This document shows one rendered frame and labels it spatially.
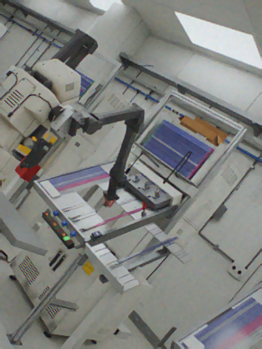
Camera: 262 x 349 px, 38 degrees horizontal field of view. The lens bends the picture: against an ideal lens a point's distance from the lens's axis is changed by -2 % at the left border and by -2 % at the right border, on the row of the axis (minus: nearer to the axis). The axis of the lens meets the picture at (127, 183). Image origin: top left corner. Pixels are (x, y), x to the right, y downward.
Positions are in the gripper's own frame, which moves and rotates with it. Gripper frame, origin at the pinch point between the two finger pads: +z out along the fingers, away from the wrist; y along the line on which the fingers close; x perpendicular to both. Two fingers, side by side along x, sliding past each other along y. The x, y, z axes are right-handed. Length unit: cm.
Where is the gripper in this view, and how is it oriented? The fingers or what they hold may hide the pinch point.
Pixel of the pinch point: (108, 206)
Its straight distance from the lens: 250.4
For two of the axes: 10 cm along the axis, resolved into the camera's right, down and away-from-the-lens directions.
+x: -7.9, 1.8, -5.9
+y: -5.9, -5.0, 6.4
